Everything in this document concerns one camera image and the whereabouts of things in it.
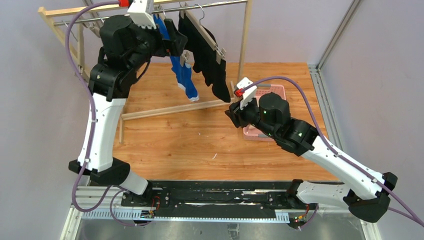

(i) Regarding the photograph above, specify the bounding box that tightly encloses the blue underwear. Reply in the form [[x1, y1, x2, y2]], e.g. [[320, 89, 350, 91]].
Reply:
[[153, 14, 199, 102]]

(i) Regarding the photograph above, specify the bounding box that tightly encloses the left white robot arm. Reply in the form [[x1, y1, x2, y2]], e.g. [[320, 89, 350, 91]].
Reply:
[[68, 15, 188, 195]]

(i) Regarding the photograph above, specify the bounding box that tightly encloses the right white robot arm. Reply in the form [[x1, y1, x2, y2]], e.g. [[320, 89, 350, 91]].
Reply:
[[225, 92, 398, 223]]

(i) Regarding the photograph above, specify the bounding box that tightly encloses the black underwear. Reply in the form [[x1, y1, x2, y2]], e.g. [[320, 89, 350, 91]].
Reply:
[[178, 12, 231, 103]]

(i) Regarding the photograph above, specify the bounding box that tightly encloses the empty wooden clip hanger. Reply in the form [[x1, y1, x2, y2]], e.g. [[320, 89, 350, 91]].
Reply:
[[69, 22, 102, 80]]

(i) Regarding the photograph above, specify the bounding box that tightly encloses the pink plastic basket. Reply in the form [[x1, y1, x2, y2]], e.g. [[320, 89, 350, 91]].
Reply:
[[242, 83, 286, 143]]

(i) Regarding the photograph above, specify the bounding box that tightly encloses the wooden clothes rack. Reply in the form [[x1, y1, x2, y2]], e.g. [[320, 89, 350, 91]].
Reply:
[[37, 0, 252, 144]]

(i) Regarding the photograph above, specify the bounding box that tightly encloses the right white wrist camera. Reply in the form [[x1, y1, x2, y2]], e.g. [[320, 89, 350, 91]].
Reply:
[[234, 77, 257, 110]]

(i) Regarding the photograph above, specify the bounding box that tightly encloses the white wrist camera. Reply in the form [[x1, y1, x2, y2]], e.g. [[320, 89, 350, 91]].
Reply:
[[127, 0, 157, 30], [234, 77, 257, 110]]

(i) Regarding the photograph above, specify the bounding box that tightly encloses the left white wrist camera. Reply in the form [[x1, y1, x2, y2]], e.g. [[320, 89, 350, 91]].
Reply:
[[127, 0, 157, 30]]

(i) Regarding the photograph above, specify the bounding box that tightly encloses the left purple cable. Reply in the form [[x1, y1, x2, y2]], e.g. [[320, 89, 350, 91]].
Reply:
[[64, 0, 152, 228]]

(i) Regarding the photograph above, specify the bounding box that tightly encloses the purple cable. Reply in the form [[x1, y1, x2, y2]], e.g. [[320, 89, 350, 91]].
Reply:
[[233, 76, 424, 229], [64, 0, 152, 228]]

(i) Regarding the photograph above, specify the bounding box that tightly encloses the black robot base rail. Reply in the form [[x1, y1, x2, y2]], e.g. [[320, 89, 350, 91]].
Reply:
[[107, 180, 317, 224]]

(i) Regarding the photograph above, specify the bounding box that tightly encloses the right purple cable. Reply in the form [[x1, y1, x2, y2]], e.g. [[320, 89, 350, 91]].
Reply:
[[233, 76, 424, 229]]

